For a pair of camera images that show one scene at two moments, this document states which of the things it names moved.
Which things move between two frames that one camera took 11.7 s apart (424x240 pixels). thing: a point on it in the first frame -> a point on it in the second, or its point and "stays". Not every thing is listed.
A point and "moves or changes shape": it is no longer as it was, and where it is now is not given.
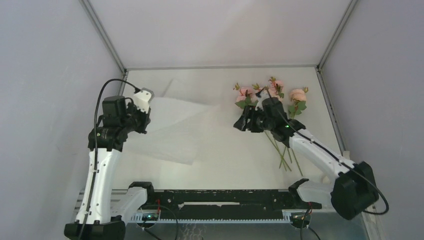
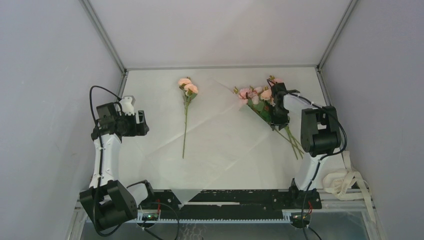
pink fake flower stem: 275,89 moves or changes shape
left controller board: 150,217 stays
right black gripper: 241,124 -> 283,122
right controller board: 300,218 stays
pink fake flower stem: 297,104 moves or changes shape
